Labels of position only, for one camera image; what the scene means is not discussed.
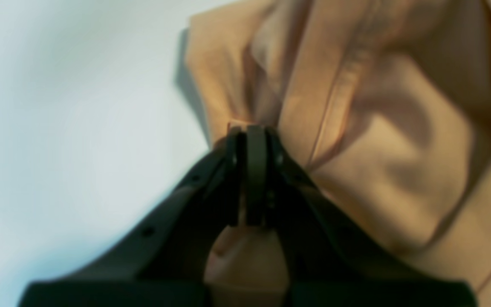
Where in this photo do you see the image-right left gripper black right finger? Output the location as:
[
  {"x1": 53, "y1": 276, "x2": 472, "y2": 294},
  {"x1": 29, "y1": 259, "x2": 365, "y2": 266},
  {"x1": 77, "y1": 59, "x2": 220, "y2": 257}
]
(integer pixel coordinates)
[{"x1": 265, "y1": 128, "x2": 479, "y2": 307}]

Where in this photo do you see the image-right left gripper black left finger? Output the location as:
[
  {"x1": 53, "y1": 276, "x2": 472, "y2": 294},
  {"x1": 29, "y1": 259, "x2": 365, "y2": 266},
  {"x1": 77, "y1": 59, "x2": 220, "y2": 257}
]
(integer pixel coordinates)
[{"x1": 19, "y1": 126, "x2": 267, "y2": 307}]

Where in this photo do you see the peach T-shirt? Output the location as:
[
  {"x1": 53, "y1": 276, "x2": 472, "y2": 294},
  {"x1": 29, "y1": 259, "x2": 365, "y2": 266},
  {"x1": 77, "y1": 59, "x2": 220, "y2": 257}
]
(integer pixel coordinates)
[{"x1": 186, "y1": 0, "x2": 491, "y2": 307}]

